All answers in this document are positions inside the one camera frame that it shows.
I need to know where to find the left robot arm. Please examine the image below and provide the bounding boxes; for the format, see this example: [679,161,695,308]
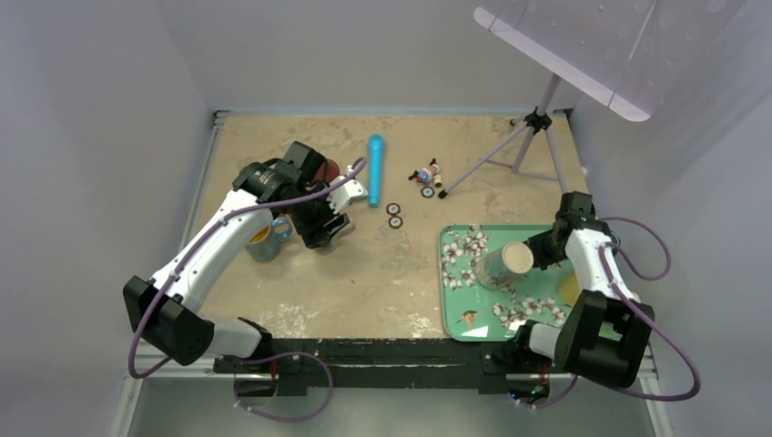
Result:
[123,142,367,378]

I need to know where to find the pink mug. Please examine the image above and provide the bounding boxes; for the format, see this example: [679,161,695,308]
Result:
[314,158,341,183]

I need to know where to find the purple cable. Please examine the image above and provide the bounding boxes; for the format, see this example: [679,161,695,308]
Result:
[513,217,703,412]
[127,157,369,422]

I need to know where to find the green floral tray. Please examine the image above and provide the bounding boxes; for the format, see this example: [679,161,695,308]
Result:
[438,224,574,342]

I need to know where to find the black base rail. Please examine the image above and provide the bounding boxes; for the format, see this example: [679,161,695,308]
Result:
[214,339,555,402]

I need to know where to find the blue mug yellow inside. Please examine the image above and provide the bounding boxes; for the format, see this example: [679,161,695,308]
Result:
[245,216,292,263]

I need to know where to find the tripod stand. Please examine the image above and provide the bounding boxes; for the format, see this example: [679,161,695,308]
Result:
[438,73,567,199]

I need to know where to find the cream mug blue pattern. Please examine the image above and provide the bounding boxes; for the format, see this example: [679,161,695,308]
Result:
[314,220,356,255]

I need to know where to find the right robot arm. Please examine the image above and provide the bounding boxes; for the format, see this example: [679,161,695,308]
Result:
[511,191,655,389]

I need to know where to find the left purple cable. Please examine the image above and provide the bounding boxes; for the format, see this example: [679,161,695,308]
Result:
[127,157,369,422]

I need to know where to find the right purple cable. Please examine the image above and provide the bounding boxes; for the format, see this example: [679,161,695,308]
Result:
[513,217,703,412]

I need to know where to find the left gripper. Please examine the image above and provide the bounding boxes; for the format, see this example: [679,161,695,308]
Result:
[283,180,350,249]

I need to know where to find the blue cylinder tube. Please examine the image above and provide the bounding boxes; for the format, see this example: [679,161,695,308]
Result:
[368,134,385,208]

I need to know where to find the translucent acrylic panel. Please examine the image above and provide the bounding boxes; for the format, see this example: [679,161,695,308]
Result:
[473,0,743,122]

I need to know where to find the lower brown round token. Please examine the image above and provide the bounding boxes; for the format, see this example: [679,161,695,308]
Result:
[388,216,403,229]

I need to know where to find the small toy figure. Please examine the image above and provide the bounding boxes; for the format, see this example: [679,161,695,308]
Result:
[408,158,442,188]

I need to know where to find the cream floral mug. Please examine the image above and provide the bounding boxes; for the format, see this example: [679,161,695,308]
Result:
[472,242,534,290]

